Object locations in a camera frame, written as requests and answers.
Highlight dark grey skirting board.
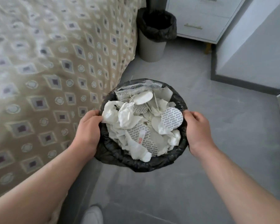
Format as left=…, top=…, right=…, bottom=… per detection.
left=210, top=51, right=280, bottom=96

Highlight white trash bin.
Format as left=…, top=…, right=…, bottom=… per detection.
left=136, top=7, right=178, bottom=63

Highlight person's left hand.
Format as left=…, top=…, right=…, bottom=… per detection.
left=71, top=109, right=103, bottom=159

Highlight white shoe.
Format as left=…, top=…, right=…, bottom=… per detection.
left=80, top=206, right=104, bottom=224

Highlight person's right hand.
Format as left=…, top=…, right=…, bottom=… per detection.
left=182, top=110, right=216, bottom=158

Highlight white nightstand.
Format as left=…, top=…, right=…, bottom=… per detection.
left=165, top=0, right=247, bottom=55

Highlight tissues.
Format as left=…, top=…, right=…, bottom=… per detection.
left=101, top=87, right=184, bottom=161

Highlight person's right forearm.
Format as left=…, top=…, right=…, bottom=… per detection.
left=189, top=143, right=280, bottom=224

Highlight person's left forearm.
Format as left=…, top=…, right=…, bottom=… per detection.
left=0, top=147, right=96, bottom=224

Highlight small white sachet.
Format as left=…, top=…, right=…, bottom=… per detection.
left=137, top=129, right=147, bottom=145

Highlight beige patterned bedspread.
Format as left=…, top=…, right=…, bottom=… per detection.
left=0, top=0, right=146, bottom=208

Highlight silver foil bag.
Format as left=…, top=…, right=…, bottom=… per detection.
left=115, top=81, right=164, bottom=94

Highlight grey bed base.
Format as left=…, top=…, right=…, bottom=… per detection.
left=57, top=57, right=142, bottom=224

